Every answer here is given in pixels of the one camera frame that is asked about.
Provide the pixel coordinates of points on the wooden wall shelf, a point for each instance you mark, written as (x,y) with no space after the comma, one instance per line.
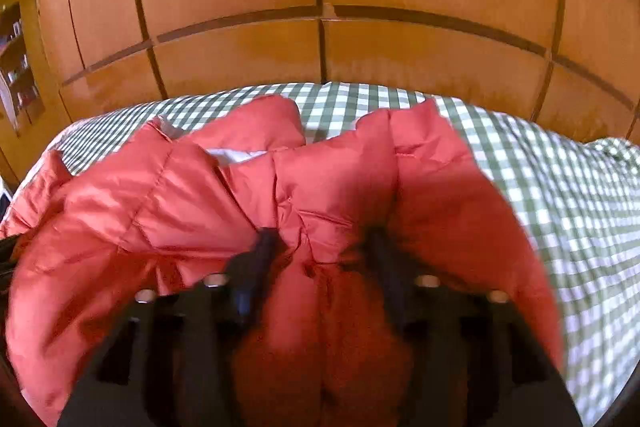
(20,67)

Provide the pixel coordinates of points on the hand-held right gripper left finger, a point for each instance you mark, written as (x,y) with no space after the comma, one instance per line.
(250,279)

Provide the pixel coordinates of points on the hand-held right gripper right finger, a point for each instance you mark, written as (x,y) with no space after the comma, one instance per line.
(384,269)

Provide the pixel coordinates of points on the green checked tablecloth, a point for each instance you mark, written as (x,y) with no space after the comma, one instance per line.
(550,182)

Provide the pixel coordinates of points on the orange puffer jacket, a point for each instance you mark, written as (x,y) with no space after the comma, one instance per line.
(175,207)

